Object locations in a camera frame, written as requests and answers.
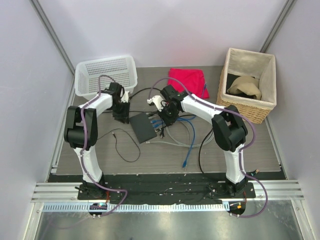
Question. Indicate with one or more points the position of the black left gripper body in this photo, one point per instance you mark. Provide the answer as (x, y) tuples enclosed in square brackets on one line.
[(118, 107)]

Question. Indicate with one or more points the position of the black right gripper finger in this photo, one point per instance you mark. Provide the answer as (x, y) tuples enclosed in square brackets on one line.
[(171, 120), (164, 119)]

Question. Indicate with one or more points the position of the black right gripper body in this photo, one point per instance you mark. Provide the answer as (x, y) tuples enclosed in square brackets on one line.
[(168, 111)]

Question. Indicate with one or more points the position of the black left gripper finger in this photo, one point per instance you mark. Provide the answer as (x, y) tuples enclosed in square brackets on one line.
[(117, 115), (125, 112)]

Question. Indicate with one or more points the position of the black network switch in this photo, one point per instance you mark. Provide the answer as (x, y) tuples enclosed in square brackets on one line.
[(142, 127)]

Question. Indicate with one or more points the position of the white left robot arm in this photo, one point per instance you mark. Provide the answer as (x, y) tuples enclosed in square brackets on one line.
[(81, 130)]

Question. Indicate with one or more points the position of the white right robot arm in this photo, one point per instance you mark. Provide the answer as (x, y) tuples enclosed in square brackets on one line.
[(228, 128)]

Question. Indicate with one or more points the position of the white perforated plastic basket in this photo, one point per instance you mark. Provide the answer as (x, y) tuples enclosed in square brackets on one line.
[(92, 75)]

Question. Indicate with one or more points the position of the red folded cloth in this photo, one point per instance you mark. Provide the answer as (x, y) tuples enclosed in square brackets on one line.
[(192, 79)]

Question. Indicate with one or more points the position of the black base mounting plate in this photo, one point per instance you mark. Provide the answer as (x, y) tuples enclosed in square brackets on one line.
[(158, 189)]

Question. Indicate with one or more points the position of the beige cloth in basket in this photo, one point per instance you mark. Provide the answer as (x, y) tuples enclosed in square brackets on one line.
[(245, 85)]

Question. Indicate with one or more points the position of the wicker basket with liner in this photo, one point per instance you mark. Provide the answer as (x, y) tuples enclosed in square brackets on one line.
[(261, 66)]

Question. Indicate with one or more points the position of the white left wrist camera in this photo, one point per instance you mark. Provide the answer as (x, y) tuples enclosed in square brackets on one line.
[(125, 97)]

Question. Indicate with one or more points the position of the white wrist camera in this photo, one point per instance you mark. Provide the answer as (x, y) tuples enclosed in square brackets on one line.
[(156, 101), (125, 97)]

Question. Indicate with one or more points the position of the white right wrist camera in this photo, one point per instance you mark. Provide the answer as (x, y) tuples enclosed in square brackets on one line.
[(156, 101)]

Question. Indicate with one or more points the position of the aluminium front rail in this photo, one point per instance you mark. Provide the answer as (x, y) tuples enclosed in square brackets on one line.
[(61, 197)]

